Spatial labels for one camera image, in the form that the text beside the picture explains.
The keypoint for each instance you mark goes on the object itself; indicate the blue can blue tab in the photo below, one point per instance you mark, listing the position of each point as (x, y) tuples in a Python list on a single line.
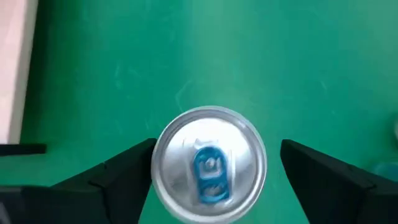
[(208, 149)]

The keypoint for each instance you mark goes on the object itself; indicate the green table mat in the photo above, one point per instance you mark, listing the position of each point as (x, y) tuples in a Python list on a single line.
[(186, 46)]

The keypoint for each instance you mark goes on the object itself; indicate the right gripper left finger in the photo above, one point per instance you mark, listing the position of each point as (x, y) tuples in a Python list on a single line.
[(118, 186)]

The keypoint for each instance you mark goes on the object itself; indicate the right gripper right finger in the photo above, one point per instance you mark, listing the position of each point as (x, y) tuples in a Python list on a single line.
[(335, 193)]

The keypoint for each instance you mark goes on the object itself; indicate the wooden shelf board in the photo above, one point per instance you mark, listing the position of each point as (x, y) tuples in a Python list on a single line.
[(12, 62)]

